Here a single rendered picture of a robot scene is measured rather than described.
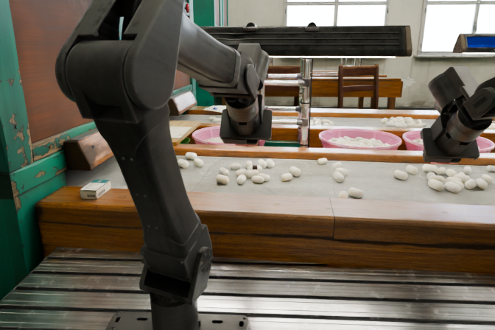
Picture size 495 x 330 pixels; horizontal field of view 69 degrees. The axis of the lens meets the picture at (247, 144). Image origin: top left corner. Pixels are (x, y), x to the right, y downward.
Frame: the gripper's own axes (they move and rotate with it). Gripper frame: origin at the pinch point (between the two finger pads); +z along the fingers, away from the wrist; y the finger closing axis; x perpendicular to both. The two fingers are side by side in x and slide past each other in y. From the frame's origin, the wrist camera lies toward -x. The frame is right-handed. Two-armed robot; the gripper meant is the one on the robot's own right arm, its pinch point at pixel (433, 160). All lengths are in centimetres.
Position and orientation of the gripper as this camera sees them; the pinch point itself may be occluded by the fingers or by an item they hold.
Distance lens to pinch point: 91.2
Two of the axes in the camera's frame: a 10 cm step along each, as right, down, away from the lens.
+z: 0.9, 4.4, 9.0
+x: -0.6, 9.0, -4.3
